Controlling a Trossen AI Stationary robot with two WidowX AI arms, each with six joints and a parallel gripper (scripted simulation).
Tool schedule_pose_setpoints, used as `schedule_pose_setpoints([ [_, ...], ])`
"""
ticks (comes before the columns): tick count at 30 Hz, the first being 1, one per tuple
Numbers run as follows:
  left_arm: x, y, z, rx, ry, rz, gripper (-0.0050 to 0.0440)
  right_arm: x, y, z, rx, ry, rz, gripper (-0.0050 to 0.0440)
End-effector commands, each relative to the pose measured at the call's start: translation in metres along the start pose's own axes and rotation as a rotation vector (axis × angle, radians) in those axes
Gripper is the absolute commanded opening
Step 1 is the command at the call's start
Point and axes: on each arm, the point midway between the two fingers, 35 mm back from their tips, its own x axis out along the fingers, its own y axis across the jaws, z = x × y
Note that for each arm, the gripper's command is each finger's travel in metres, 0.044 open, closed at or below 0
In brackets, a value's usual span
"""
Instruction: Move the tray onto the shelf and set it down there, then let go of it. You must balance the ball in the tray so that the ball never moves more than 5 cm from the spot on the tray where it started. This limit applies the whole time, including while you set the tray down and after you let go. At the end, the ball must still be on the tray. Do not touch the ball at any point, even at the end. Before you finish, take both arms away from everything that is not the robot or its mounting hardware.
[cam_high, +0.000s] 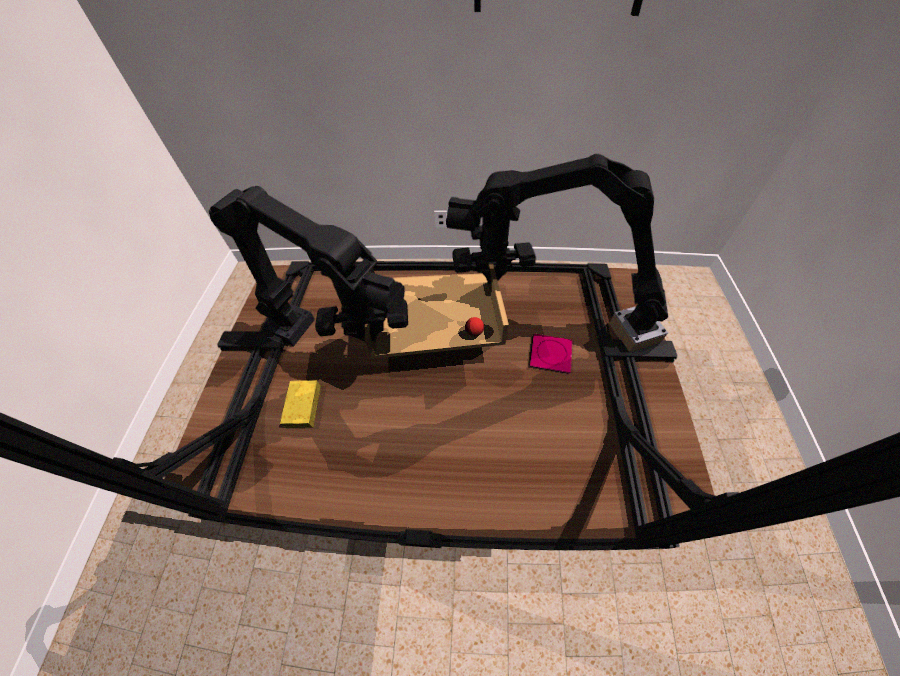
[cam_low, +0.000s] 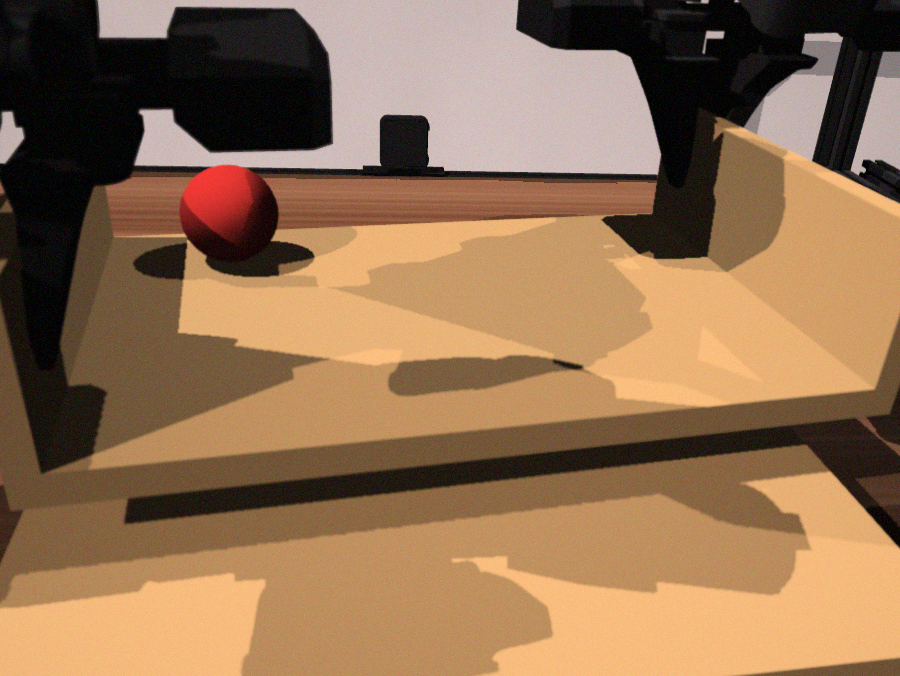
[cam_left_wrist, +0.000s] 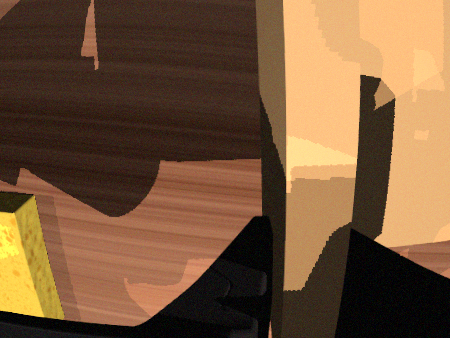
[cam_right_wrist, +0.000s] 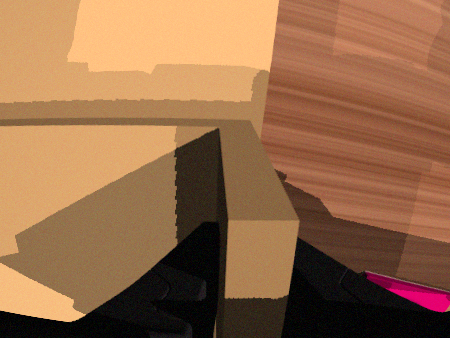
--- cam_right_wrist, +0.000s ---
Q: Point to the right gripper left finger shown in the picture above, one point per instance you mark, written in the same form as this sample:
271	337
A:
176	298

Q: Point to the tan wooden tray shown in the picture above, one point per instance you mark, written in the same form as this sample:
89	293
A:
89	205

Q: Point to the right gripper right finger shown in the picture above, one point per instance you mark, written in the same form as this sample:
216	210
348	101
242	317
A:
328	300

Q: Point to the tan flat board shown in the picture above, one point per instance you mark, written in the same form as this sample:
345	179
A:
201	59

